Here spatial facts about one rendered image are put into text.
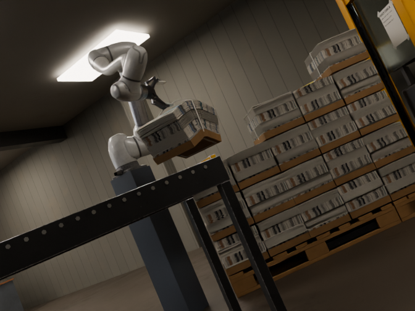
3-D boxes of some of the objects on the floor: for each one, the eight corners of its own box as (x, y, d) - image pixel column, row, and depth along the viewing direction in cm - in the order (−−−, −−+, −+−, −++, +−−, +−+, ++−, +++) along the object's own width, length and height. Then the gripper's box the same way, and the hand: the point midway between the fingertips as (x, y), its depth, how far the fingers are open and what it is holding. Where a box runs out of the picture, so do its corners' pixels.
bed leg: (286, 320, 195) (225, 181, 201) (293, 321, 190) (230, 179, 195) (276, 326, 192) (215, 186, 198) (283, 328, 187) (220, 184, 193)
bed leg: (239, 311, 240) (190, 198, 246) (244, 312, 235) (193, 197, 241) (230, 316, 237) (181, 202, 243) (234, 317, 232) (184, 200, 238)
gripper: (131, 74, 241) (157, 76, 259) (145, 116, 238) (170, 115, 255) (139, 68, 237) (165, 71, 255) (155, 110, 234) (180, 110, 251)
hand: (167, 93), depth 254 cm, fingers open, 14 cm apart
